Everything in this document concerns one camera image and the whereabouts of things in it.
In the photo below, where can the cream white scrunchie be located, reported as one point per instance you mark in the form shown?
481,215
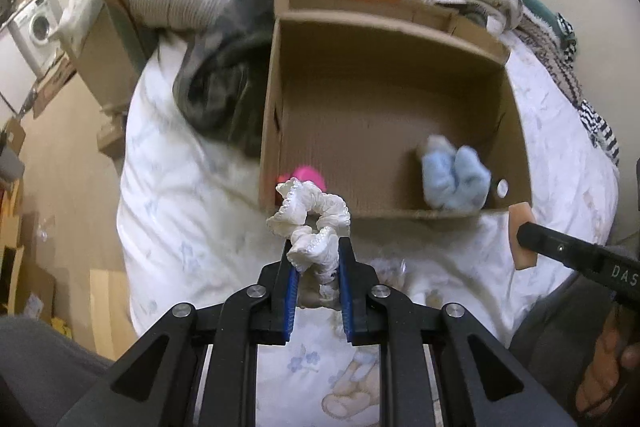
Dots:
313,222

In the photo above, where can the light blue fluffy socks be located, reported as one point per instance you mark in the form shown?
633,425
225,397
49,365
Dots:
453,179

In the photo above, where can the white teddy bear bedsheet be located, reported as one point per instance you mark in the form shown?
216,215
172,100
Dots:
191,231

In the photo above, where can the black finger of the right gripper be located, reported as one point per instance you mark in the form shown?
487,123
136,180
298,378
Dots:
593,261

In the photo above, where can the black white striped cloth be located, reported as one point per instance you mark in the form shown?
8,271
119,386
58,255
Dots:
557,52

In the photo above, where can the white washing machine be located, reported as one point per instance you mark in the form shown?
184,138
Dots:
31,28

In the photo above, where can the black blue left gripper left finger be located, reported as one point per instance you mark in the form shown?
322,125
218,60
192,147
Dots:
196,367

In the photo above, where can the grey camouflage blanket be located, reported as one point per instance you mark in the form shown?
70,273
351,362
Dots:
220,88

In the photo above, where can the cardboard box with label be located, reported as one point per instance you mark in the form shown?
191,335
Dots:
35,292

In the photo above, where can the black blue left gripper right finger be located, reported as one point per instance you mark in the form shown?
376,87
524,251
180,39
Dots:
437,366

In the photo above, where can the person's right hand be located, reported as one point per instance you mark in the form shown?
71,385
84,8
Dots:
613,356

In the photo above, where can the pink rubber duck toy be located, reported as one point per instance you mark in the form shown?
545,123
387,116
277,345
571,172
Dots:
303,174

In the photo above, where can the beige brown patterned scrunchie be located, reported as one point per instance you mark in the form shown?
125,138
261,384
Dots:
322,290

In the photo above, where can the grey trouser leg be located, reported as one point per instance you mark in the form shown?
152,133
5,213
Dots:
43,373

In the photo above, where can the open brown cardboard box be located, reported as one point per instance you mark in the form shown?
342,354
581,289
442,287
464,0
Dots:
355,86

